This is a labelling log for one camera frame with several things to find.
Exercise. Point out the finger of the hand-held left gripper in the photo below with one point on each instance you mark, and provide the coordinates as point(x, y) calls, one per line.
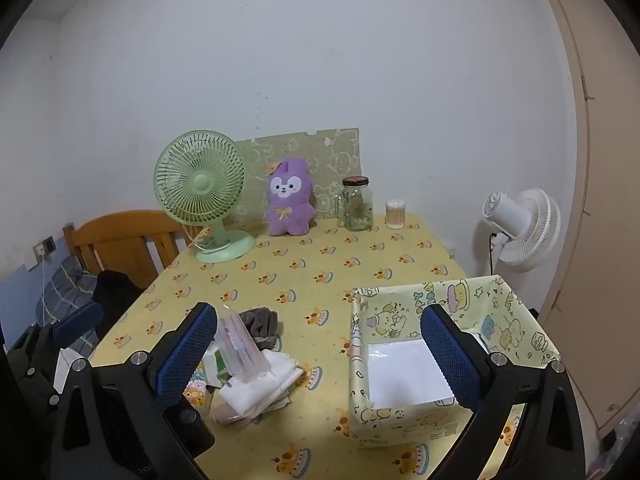
point(77, 322)

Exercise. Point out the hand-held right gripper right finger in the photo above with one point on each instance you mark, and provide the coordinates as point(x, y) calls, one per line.
point(450, 360)

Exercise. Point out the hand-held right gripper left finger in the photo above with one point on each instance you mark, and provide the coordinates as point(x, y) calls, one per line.
point(180, 355)

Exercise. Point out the cartoon tissue packet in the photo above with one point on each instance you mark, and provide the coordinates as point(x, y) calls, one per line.
point(196, 389)

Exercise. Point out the green packet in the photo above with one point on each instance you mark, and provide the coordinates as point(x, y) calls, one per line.
point(220, 362)

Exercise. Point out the clear plastic pack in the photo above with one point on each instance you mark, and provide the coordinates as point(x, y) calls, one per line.
point(240, 345)

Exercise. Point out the cartoon printed storage box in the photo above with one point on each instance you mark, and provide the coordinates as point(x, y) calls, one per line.
point(400, 420)

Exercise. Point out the dark grey sock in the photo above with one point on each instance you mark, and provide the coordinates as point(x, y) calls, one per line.
point(262, 325)

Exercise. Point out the white cloth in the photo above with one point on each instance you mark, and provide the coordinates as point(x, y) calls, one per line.
point(280, 372)

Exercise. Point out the plaid bedding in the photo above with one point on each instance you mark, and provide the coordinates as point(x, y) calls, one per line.
point(65, 285)

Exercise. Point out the white paper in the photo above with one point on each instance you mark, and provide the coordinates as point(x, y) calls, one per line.
point(65, 367)

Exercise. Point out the black cloth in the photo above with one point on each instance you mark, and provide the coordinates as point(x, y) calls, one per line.
point(117, 290)

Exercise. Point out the wooden chair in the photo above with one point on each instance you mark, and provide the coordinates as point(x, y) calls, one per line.
point(120, 240)

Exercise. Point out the white electric fan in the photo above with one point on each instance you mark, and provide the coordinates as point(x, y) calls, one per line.
point(530, 230)

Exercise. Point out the cotton swab container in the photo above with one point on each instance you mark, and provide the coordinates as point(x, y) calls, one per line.
point(395, 215)

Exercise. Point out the green desk fan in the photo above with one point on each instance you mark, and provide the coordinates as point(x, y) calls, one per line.
point(200, 182)

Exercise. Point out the glass jar with dark lid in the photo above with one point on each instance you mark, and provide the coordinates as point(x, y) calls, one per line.
point(357, 210)

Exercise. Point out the purple plush toy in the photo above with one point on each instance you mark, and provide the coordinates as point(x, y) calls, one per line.
point(287, 210)

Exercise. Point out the clear plastic bag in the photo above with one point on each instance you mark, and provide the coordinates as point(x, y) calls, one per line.
point(622, 435)

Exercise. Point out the beige door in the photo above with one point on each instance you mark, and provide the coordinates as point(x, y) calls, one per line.
point(600, 210)

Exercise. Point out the green printed board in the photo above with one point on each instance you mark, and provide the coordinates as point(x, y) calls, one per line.
point(325, 160)

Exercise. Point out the wall socket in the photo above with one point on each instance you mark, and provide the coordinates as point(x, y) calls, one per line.
point(45, 249)

